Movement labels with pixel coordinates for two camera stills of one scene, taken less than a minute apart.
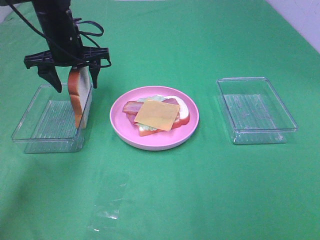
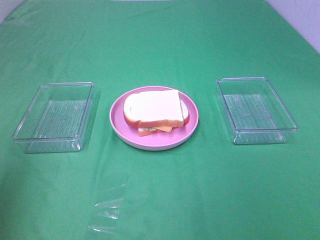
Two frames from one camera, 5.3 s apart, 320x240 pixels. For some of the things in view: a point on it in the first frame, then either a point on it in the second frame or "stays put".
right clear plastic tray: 254,112 stays put
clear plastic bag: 111,193 stays put
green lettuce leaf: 155,97 → 148,129
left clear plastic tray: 48,125 stays put
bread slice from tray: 184,115 stays put
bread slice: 79,88 → 153,109
